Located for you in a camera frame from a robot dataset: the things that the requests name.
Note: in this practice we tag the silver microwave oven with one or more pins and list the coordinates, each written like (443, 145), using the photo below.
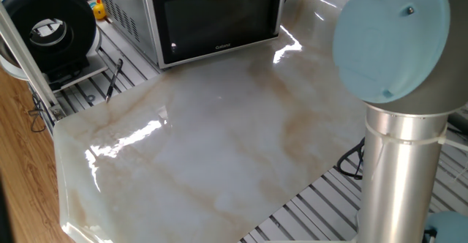
(219, 16)

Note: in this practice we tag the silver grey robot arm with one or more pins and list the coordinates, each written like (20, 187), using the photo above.
(398, 181)

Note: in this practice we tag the silver microwave oven body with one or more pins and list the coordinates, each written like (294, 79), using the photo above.
(140, 1)

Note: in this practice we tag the marble pattern table mat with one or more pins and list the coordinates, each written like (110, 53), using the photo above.
(204, 144)

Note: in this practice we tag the black pen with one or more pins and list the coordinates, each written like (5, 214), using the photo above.
(114, 78)

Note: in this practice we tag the small metal washer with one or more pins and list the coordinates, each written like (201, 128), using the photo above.
(87, 98)

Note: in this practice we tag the white flat base board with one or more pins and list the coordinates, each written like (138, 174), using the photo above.
(91, 71)

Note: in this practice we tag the yellow rubber duck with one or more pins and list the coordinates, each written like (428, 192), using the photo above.
(99, 11)

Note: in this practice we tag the white zip tie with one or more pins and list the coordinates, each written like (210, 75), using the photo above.
(402, 140)

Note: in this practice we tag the silver corner bracket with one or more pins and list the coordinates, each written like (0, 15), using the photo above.
(57, 113)

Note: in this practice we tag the aluminium frame post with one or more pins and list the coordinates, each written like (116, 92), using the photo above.
(25, 56)

